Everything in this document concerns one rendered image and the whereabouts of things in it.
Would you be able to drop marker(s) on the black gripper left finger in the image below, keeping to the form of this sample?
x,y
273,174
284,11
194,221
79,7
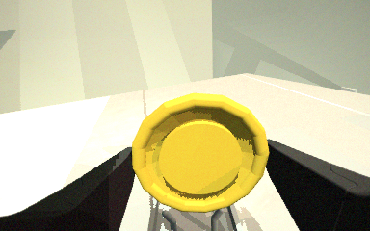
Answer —
x,y
96,201

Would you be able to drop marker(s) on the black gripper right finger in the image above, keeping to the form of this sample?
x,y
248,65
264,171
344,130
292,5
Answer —
x,y
319,196

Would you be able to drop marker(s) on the yellow plate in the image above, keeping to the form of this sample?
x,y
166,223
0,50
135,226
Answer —
x,y
200,152

